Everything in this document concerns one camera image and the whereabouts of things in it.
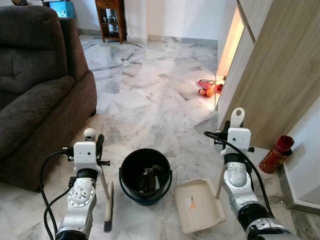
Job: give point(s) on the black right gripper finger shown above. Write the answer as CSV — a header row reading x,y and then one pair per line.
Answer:
x,y
226,129

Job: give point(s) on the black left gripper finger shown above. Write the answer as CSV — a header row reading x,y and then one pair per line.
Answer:
x,y
100,145

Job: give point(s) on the wooden hand broom black bristles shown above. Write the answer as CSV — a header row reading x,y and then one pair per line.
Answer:
x,y
108,205

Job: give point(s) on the beige plastic dustpan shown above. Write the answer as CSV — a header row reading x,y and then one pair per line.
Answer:
x,y
197,207

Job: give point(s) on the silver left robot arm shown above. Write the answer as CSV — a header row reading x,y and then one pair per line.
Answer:
x,y
82,196

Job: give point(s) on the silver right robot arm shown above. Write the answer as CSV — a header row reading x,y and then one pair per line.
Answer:
x,y
237,186

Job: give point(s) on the black plastic bucket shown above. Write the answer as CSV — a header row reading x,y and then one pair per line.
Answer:
x,y
131,192

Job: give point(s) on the red orange toy bundle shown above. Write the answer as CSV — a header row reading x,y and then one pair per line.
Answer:
x,y
206,87

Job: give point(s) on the dark crumpled rubbish piece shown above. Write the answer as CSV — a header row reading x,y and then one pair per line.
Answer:
x,y
148,181

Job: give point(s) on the red spray can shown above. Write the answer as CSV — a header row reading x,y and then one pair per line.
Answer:
x,y
274,157

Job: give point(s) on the light wood cabinet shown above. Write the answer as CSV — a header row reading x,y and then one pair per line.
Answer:
x,y
280,70

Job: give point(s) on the dark brown fabric sofa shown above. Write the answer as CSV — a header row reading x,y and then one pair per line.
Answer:
x,y
35,95

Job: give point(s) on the dark wooden shelf stand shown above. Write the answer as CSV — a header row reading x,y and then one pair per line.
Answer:
x,y
111,20

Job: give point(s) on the blue box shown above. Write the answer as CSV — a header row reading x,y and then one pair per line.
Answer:
x,y
62,8

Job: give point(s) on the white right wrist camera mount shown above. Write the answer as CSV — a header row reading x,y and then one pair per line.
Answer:
x,y
239,140

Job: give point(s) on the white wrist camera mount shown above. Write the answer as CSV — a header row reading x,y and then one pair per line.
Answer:
x,y
85,154
239,140

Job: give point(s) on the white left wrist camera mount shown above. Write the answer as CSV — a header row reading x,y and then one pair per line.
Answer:
x,y
85,154

